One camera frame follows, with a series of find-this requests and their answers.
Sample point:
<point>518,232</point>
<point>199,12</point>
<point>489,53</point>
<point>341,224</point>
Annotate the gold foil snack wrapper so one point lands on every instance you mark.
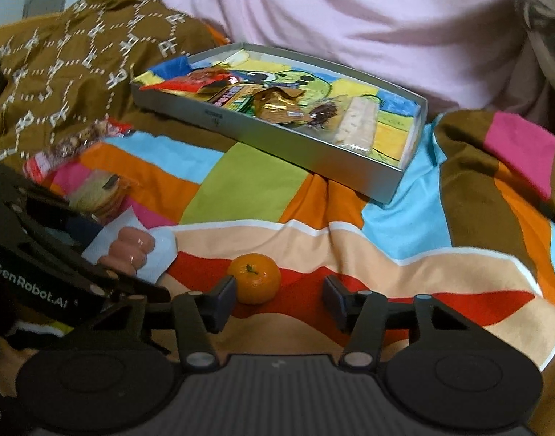
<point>275,106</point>

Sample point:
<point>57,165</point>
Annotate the clear sausage packet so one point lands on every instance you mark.
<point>132,245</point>

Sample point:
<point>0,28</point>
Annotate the colourful patchwork blanket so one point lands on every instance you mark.
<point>259,181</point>

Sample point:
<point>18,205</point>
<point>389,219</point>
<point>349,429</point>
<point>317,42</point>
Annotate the brown patterned cloth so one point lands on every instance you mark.
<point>77,54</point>

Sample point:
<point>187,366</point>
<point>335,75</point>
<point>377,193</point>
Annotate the colourful candy bar packet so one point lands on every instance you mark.
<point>230,97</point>

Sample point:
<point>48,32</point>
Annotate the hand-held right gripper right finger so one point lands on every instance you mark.
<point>334,302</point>

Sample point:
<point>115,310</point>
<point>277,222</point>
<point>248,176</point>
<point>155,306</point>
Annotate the orange tangerine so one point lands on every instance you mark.
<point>255,279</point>

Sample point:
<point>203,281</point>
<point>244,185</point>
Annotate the clear pack of round biscuits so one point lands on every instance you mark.
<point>96,195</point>

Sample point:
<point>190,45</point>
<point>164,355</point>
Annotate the grey tray with cartoon painting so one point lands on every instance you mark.
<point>304,154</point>

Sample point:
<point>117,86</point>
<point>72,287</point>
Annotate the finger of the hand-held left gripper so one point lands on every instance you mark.
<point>64,218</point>
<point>139,287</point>

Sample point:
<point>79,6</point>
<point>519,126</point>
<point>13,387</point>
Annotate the dark round chocolate packet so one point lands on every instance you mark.
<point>322,116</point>

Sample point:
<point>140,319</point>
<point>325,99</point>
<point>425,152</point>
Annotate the red orange chip packet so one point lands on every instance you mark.
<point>182,84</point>

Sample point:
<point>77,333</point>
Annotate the pale cracker packet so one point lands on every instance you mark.
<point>355,122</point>

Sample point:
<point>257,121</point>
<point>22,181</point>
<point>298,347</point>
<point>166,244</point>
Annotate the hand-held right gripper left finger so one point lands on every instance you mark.
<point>223,299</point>

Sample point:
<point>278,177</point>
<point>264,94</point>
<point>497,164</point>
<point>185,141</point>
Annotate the clear plastic bag of clothes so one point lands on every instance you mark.
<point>541,9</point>

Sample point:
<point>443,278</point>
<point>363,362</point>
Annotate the red nut packet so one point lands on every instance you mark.
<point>73,145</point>

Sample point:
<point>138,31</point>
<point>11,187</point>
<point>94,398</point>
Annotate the pink cloth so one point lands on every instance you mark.
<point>350,18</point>

